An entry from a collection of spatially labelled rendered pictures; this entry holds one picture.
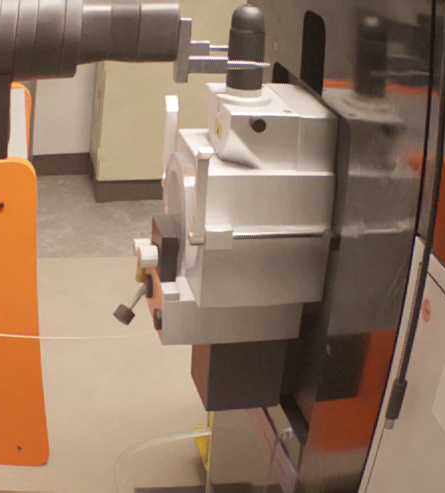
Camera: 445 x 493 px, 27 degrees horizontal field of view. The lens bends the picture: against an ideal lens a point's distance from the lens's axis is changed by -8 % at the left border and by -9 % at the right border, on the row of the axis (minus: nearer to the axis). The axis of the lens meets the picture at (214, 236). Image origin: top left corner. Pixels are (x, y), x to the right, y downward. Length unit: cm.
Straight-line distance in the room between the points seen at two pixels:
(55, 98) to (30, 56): 359
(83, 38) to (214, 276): 19
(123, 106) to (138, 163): 26
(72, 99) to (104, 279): 252
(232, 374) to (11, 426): 51
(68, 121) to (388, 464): 375
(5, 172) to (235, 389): 41
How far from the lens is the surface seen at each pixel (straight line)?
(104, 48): 63
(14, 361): 114
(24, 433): 120
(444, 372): 49
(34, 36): 61
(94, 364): 148
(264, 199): 66
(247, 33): 66
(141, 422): 134
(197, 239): 65
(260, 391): 76
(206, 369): 74
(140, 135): 390
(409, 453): 54
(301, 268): 69
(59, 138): 426
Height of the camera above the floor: 147
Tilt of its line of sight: 23 degrees down
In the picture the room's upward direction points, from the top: 4 degrees clockwise
